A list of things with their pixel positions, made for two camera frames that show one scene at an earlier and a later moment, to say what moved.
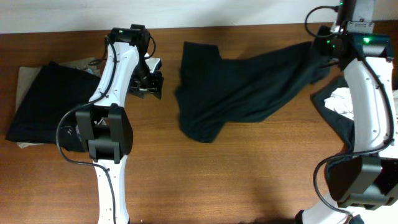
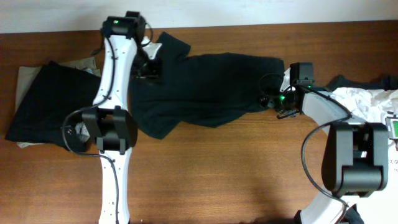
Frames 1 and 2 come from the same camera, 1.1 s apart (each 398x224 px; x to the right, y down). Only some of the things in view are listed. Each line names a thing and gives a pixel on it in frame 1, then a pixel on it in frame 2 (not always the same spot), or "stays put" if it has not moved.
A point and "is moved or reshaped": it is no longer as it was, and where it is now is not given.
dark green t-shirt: x=212 y=92 is moved or reshaped
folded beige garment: x=26 y=74 stays put
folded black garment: x=51 y=91 stays put
